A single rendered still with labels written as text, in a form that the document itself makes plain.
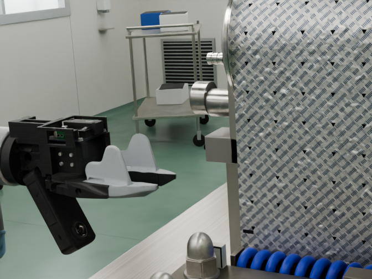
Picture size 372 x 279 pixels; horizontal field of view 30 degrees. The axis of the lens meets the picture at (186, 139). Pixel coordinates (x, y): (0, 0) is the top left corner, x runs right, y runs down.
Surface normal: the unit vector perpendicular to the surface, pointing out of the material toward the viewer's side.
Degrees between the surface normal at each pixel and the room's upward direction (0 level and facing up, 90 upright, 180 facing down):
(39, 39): 90
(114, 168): 90
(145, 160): 86
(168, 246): 0
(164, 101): 90
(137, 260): 0
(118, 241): 0
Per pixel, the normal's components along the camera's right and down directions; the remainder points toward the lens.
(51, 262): -0.06, -0.97
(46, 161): -0.47, 0.23
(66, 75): 0.88, 0.06
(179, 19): 0.00, 0.24
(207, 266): 0.53, 0.17
